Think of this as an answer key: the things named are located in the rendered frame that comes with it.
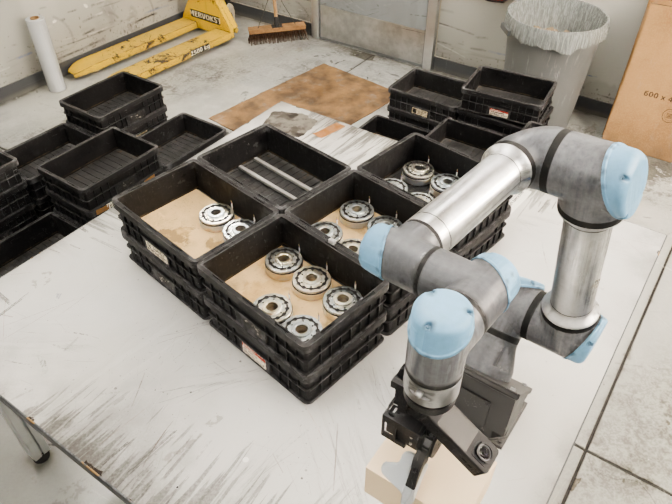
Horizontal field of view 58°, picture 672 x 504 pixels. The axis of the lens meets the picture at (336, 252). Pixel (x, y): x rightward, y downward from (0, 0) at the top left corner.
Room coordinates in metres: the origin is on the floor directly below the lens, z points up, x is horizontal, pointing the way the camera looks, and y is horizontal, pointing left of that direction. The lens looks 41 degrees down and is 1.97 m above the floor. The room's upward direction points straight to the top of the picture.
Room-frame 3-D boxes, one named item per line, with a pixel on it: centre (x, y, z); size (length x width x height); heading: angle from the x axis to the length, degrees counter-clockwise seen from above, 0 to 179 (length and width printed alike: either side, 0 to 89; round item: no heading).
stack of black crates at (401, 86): (3.00, -0.52, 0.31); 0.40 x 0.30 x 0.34; 55
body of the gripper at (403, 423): (0.50, -0.12, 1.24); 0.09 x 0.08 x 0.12; 55
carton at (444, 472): (0.48, -0.14, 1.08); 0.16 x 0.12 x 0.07; 55
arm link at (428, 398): (0.49, -0.12, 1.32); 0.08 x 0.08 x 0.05
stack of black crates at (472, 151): (2.45, -0.62, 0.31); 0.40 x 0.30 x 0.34; 55
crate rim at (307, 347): (1.10, 0.11, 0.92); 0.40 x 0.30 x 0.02; 47
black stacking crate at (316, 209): (1.32, -0.10, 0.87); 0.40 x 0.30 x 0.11; 47
